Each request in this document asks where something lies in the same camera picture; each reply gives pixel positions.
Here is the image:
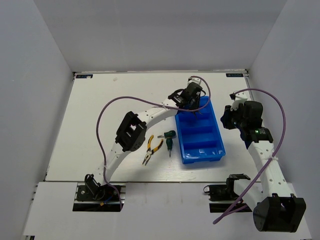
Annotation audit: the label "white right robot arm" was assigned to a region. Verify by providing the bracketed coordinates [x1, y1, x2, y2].
[221, 99, 307, 233]

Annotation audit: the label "blue corner label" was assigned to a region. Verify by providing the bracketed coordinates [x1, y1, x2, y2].
[226, 73, 244, 78]
[75, 74, 93, 79]

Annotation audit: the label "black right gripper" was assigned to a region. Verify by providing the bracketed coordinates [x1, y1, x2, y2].
[220, 103, 247, 130]

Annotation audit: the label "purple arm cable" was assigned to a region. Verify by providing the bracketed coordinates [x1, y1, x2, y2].
[98, 75, 212, 211]
[212, 87, 287, 225]

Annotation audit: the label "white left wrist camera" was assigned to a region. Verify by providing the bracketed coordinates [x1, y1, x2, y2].
[187, 76, 202, 85]

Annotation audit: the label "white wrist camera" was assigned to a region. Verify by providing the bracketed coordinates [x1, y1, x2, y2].
[187, 76, 202, 85]
[230, 92, 248, 111]

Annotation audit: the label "stubby green phillips screwdriver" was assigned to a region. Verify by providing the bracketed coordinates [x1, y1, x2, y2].
[165, 137, 173, 157]

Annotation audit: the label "yellow black pliers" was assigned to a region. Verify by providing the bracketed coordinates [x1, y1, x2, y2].
[142, 135, 164, 166]

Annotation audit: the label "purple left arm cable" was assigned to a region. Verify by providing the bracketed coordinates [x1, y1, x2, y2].
[98, 75, 212, 211]

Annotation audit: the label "left blue corner label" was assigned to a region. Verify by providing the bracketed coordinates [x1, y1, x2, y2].
[75, 74, 93, 79]

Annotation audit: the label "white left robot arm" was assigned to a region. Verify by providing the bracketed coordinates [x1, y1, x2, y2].
[96, 78, 203, 184]

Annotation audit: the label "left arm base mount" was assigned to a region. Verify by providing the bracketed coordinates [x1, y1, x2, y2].
[72, 174, 125, 213]

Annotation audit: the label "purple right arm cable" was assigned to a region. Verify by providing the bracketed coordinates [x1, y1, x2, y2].
[212, 87, 287, 225]

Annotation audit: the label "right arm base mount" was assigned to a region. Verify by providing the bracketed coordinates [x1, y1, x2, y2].
[203, 173, 251, 213]

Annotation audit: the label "right blue corner label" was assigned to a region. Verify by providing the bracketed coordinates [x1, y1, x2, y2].
[226, 73, 244, 78]

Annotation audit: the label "blue plastic divided bin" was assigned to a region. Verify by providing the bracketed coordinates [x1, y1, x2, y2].
[175, 96, 226, 165]

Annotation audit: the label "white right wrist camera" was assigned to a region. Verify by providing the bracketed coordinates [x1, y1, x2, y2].
[230, 92, 248, 111]

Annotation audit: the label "stubby green flat screwdriver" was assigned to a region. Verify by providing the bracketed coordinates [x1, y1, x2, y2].
[157, 130, 176, 138]

